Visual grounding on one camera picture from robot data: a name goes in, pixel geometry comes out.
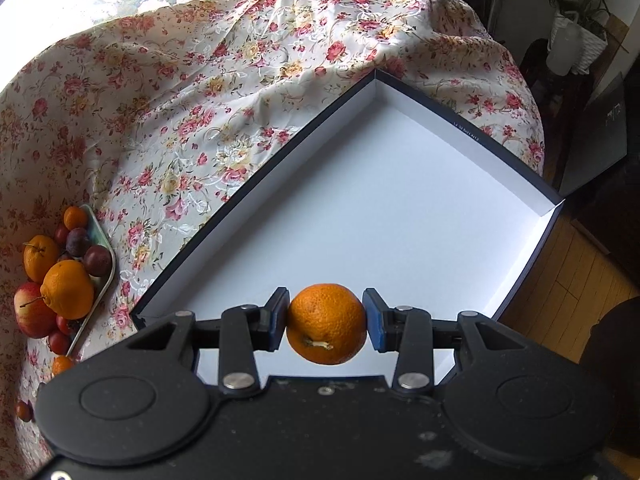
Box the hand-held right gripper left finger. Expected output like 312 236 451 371
117 287 291 395

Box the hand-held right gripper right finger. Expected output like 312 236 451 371
362 287 531 394

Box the small round mandarin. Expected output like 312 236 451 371
286 283 368 366

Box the dark blue shallow cardboard box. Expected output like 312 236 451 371
131 69 567 391

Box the pale green tray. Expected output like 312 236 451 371
65 204 117 356

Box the dark brown plum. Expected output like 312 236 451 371
82 245 113 277

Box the large knobbed orange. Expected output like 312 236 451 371
40 259 96 321

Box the purple plum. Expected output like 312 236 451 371
66 227 93 257

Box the dark round object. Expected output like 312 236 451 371
580 297 640 461

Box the red yellow apple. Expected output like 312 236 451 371
13 282 58 339

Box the floral printed cloth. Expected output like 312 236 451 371
0 0 546 480

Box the dark cabinet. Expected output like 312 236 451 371
555 72 633 198

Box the white woven basket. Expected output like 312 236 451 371
550 15 608 76

